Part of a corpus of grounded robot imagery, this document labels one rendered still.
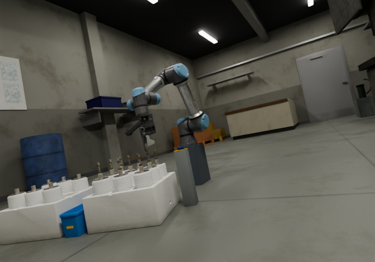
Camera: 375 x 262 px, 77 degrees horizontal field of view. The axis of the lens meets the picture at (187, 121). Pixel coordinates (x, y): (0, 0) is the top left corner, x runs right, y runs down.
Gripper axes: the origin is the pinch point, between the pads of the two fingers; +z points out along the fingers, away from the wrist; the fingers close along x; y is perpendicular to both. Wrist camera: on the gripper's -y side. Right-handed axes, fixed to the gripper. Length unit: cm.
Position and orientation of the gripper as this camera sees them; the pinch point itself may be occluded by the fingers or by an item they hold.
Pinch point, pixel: (145, 150)
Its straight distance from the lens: 135.8
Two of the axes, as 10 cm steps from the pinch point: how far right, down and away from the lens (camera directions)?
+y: 9.4, -1.7, 2.9
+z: 2.0, 9.8, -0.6
